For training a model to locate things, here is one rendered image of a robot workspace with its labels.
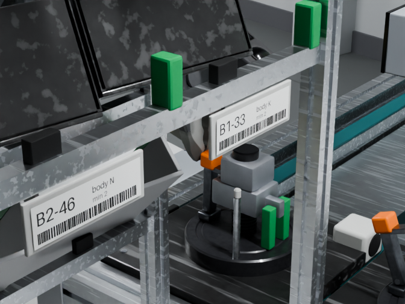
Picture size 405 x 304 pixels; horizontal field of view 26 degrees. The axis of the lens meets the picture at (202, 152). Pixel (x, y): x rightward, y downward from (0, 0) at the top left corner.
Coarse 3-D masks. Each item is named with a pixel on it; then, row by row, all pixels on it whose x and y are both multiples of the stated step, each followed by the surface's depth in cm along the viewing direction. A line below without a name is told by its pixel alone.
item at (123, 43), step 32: (96, 0) 55; (128, 0) 56; (160, 0) 58; (192, 0) 59; (224, 0) 61; (96, 32) 55; (128, 32) 56; (160, 32) 58; (192, 32) 59; (224, 32) 61; (96, 64) 54; (128, 64) 56; (192, 64) 59
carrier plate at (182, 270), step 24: (168, 216) 110; (192, 216) 110; (120, 264) 100; (192, 264) 100; (336, 264) 100; (360, 264) 102; (192, 288) 95; (216, 288) 95; (240, 288) 95; (264, 288) 95; (288, 288) 95
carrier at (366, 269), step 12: (384, 252) 102; (372, 264) 100; (384, 264) 100; (360, 276) 98; (372, 276) 98; (384, 276) 98; (348, 288) 95; (360, 288) 95; (372, 288) 95; (384, 288) 92; (396, 288) 90; (324, 300) 93; (336, 300) 93; (348, 300) 93; (360, 300) 93; (372, 300) 93; (384, 300) 90; (396, 300) 90
